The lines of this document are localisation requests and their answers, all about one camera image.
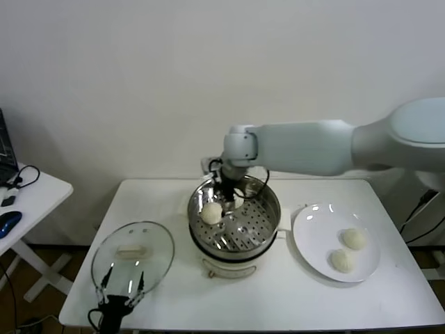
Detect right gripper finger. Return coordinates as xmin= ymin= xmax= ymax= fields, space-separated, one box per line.
xmin=224 ymin=198 xmax=244 ymax=217

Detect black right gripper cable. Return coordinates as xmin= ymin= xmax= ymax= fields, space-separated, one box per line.
xmin=207 ymin=158 xmax=271 ymax=200

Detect blue computer mouse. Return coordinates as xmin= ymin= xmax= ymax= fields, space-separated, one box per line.
xmin=0 ymin=211 xmax=22 ymax=239

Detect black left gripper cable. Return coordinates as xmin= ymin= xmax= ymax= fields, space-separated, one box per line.
xmin=87 ymin=308 xmax=105 ymax=331

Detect white electric cooking pot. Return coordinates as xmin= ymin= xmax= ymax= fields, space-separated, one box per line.
xmin=177 ymin=194 xmax=291 ymax=279

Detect round glass pot lid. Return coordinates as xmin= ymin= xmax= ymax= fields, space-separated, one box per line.
xmin=90 ymin=221 xmax=175 ymax=297

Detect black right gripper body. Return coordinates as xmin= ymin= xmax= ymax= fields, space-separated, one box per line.
xmin=219 ymin=172 xmax=241 ymax=207

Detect perforated steel steamer basket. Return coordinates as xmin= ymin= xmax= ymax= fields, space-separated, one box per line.
xmin=186 ymin=173 xmax=281 ymax=255

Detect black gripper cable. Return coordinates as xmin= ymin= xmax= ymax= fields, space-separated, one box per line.
xmin=87 ymin=308 xmax=105 ymax=331
xmin=207 ymin=158 xmax=271 ymax=200

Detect black looped cable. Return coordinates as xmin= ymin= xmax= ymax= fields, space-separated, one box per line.
xmin=6 ymin=165 xmax=40 ymax=191

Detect wooden floor frame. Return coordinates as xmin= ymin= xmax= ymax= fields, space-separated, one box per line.
xmin=430 ymin=248 xmax=445 ymax=281

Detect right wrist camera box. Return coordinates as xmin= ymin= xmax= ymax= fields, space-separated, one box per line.
xmin=200 ymin=157 xmax=223 ymax=177

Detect black floor cable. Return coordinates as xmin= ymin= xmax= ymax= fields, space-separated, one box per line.
xmin=0 ymin=260 xmax=17 ymax=330

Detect dark laptop computer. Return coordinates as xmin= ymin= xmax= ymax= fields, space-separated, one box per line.
xmin=0 ymin=109 xmax=19 ymax=185

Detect large white plate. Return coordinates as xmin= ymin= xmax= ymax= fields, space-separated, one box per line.
xmin=291 ymin=203 xmax=380 ymax=283

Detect white folding side table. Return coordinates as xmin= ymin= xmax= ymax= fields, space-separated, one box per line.
xmin=0 ymin=162 xmax=74 ymax=303

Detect white floor cable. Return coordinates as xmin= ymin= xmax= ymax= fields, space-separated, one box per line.
xmin=20 ymin=315 xmax=60 ymax=330

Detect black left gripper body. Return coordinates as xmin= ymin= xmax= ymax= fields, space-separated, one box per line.
xmin=99 ymin=294 xmax=135 ymax=332

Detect black wall power cable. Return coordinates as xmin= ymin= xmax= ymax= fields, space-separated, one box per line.
xmin=398 ymin=189 xmax=443 ymax=245

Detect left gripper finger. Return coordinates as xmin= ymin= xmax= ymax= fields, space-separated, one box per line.
xmin=129 ymin=271 xmax=146 ymax=308
xmin=95 ymin=267 xmax=114 ymax=306

